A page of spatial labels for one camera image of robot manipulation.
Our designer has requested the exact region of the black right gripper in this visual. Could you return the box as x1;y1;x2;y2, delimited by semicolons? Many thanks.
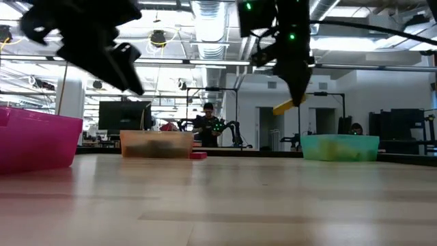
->
251;0;316;107

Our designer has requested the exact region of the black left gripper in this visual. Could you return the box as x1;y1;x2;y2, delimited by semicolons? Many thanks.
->
18;0;145;96

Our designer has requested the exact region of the white pillar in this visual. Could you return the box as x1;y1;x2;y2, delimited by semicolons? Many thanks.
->
55;71;86;120

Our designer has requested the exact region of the orange plastic bin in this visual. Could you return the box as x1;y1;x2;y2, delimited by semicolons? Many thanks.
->
119;130;195;159

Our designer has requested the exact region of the yellow reel cable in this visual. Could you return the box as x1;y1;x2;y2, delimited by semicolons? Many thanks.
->
0;36;25;52
139;29;180;131

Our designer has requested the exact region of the yellow rectangular block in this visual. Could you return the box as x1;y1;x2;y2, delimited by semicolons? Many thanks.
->
272;94;308;116

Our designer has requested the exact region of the wide silver ceiling duct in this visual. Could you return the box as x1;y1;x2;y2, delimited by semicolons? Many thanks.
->
190;0;229;103

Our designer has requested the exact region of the black monitor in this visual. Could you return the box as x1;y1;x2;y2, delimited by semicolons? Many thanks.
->
98;100;153;132

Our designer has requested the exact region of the green plastic bin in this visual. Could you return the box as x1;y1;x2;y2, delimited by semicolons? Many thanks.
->
300;134;380;162

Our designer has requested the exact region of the grey door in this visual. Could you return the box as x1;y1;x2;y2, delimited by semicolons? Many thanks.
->
309;107;339;136
255;107;285;152

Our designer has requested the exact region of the linear ceiling light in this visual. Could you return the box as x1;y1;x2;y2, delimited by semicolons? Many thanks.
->
136;58;184;65
0;54;66;62
189;60;251;66

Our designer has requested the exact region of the black equipment rack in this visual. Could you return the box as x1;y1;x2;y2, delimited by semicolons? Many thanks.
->
368;108;427;141

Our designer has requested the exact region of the red rounded object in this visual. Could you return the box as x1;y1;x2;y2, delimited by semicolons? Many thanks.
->
159;122;180;133

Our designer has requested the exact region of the yellow cube block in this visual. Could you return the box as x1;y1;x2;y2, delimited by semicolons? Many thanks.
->
320;140;342;161

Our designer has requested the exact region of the black ceiling cable reel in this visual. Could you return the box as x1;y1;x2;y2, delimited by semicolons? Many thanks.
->
149;29;167;49
0;25;13;44

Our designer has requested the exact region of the person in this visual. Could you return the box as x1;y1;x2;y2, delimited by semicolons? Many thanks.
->
349;122;365;136
192;102;223;148

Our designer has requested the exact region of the red plastic bin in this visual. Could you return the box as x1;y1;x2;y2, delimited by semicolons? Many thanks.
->
0;106;84;175

